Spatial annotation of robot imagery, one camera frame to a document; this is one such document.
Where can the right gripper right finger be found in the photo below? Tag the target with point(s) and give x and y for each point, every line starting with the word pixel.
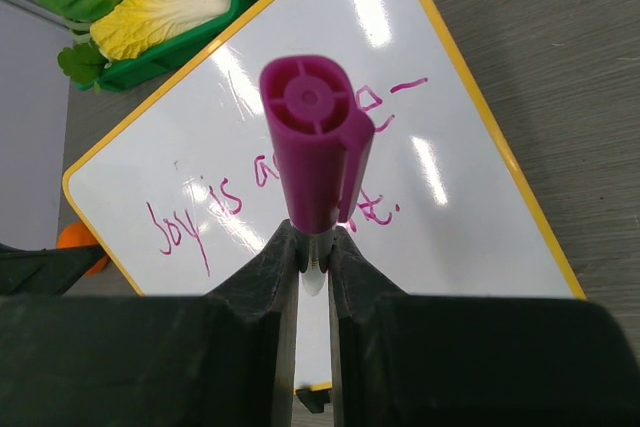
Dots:
pixel 414 360

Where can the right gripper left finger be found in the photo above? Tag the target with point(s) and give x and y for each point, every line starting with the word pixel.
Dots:
pixel 225 358

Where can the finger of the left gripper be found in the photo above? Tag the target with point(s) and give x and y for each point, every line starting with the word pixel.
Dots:
pixel 45 271

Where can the orange framed whiteboard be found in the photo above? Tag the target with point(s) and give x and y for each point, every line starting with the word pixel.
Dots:
pixel 184 191

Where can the pink whiteboard marker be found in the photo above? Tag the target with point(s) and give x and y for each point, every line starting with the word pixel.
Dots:
pixel 321 143

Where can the orange fruit toy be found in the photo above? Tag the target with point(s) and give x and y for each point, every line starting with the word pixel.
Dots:
pixel 78 235

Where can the green parsley leaf toy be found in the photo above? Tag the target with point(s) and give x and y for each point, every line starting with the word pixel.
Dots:
pixel 83 64

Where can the yellow cabbage toy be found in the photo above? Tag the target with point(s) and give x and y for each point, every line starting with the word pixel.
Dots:
pixel 135 26

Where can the green plastic tray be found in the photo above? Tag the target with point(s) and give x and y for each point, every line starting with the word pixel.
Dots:
pixel 166 57

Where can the left aluminium frame post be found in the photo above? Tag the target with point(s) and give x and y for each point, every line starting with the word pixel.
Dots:
pixel 78 30

